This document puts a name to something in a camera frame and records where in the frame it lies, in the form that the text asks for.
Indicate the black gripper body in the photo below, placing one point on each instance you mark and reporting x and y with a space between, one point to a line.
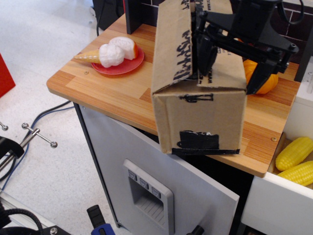
248 32

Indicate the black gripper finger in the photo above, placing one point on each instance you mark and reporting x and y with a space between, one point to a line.
206 52
259 77

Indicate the brown cardboard box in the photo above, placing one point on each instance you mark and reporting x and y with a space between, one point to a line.
195 114

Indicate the orange toy pumpkin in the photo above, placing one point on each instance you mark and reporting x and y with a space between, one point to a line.
270 84

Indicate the yellow toy corn upper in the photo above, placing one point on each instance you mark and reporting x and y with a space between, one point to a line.
295 153

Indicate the yellow toy corn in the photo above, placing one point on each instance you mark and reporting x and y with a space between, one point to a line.
301 174
295 153

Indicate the toy ice cream cone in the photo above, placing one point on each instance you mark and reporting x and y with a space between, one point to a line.
107 55

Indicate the yellow toy corn lower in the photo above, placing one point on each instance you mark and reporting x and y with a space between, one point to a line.
301 174

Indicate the white drawer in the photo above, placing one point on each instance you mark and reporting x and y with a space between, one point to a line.
276 206

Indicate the grey toy fridge door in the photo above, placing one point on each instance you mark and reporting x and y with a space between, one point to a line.
151 193

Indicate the black knob at bottom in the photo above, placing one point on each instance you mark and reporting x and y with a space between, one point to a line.
198 230

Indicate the red box at left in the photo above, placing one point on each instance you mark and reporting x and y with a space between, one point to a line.
6 81

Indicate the metal clamp with black body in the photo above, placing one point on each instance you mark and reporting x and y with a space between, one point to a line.
15 150

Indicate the black dark post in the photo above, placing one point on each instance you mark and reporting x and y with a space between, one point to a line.
134 12

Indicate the blue black clamp handle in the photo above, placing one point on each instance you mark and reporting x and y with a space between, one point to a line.
100 227

